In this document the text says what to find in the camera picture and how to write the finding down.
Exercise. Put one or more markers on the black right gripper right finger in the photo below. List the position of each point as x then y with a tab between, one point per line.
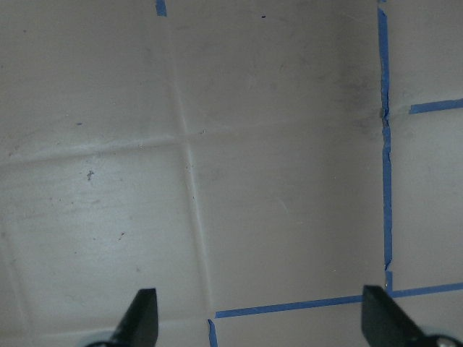
385	324

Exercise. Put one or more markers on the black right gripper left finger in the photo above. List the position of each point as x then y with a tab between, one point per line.
139	326

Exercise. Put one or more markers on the brown paper table cover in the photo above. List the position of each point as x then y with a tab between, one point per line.
256	162

